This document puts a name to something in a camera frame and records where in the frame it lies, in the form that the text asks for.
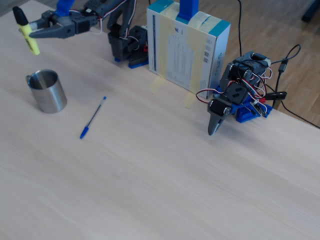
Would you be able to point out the plain grey gripper finger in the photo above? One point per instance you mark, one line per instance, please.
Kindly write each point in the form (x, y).
(212, 122)
(223, 118)

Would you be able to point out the grey gripper body without camera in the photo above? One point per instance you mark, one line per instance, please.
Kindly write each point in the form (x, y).
(217, 108)

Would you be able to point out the grey gripper body with camera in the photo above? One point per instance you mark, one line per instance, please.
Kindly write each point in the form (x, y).
(65, 29)

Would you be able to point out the white padded gripper finger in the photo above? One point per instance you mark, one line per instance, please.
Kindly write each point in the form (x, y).
(47, 21)
(55, 31)

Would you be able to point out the yellow Stabilo highlighter black cap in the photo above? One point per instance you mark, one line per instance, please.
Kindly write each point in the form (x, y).
(33, 46)

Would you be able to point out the blue base of plain arm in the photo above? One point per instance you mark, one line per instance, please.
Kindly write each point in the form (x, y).
(245, 115)

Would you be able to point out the blue capped ballpoint pen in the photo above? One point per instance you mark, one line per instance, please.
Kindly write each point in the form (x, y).
(93, 117)

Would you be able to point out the black motor controller board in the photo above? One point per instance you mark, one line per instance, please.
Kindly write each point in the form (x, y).
(260, 108)

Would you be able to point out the black plug adapter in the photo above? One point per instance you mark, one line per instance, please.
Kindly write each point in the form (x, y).
(276, 95)

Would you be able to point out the pale yellow masking tape strip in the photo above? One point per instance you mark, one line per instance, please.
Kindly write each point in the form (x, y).
(157, 86)

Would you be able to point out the silver steel mug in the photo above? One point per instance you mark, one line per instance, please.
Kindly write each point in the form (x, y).
(50, 97)

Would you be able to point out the white and teal cardboard box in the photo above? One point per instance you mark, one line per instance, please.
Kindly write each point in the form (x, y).
(180, 57)

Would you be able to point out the dark furniture foot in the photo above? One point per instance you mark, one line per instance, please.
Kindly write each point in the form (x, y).
(312, 11)

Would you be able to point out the wrist camera board blue mount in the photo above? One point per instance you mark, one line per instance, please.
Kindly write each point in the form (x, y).
(63, 8)

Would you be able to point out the grey robot arm without camera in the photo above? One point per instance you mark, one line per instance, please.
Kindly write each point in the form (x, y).
(240, 65)

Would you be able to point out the grey robot arm with camera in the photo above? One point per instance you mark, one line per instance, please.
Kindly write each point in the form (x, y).
(120, 45)

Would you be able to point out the blue base of camera arm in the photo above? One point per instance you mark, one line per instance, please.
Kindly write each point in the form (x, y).
(135, 63)

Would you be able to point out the blue camera mount post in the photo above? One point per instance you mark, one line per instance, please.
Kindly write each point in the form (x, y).
(187, 10)

